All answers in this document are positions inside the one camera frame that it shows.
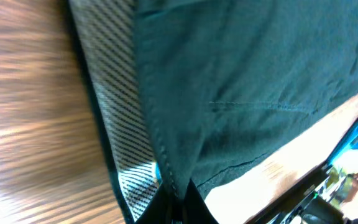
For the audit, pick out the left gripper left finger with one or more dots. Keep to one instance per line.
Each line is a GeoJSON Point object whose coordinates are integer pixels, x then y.
{"type": "Point", "coordinates": [159, 210]}

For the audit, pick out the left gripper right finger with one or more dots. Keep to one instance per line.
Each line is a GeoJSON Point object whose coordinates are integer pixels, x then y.
{"type": "Point", "coordinates": [194, 209]}

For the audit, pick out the black shorts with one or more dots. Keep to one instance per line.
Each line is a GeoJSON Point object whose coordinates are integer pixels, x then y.
{"type": "Point", "coordinates": [207, 90]}

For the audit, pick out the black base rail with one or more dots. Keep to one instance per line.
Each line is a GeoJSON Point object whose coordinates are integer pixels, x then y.
{"type": "Point", "coordinates": [302, 200]}

